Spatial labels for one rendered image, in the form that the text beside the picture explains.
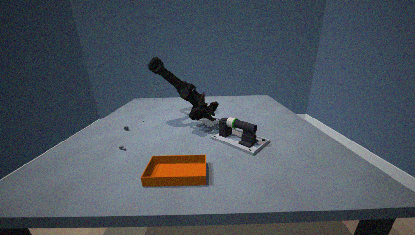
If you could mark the orange shallow tray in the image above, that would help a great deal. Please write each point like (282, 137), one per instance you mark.
(175, 170)

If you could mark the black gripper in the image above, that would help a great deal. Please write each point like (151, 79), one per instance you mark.
(201, 108)

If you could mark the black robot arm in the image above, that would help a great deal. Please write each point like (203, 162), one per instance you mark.
(183, 88)

